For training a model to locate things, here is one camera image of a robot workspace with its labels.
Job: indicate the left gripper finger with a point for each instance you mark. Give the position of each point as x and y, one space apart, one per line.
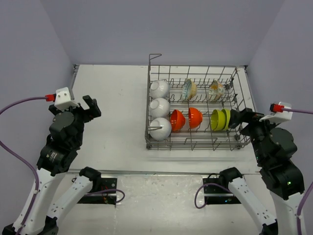
89 101
94 110

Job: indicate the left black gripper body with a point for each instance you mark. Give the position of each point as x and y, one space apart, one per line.
82 116

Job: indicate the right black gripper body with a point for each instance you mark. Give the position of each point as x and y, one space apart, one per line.
256 129

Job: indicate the orange bowl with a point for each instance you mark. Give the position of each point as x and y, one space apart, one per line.
194 117
177 120

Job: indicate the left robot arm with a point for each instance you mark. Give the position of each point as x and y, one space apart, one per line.
40 215

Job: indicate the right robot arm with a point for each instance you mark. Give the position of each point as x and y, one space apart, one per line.
273 148

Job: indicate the lime green bowl right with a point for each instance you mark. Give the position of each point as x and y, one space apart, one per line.
227 114

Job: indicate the lime green bowl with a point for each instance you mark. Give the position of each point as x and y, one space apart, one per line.
227 114
218 120

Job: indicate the lime green bowl left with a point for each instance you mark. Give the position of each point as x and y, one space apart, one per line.
218 120

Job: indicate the floral patterned bowl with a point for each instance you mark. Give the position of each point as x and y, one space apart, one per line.
216 91

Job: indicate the beige blue patterned bowl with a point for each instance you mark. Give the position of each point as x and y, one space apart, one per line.
189 89

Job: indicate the white bowl middle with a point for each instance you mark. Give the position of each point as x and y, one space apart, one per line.
159 107

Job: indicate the white bowl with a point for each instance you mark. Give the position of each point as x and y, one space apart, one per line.
160 129
159 107
159 89

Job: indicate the white bowl rear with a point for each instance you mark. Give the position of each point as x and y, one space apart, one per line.
159 89

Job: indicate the white bowl front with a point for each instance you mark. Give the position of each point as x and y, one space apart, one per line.
160 129

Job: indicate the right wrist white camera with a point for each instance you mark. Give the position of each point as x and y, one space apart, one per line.
279 112

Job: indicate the grey wire dish rack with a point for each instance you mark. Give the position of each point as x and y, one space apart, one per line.
235 97

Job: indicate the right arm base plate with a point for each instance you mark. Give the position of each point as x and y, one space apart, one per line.
214 195

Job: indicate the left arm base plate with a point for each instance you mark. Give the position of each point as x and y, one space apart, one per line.
104 198

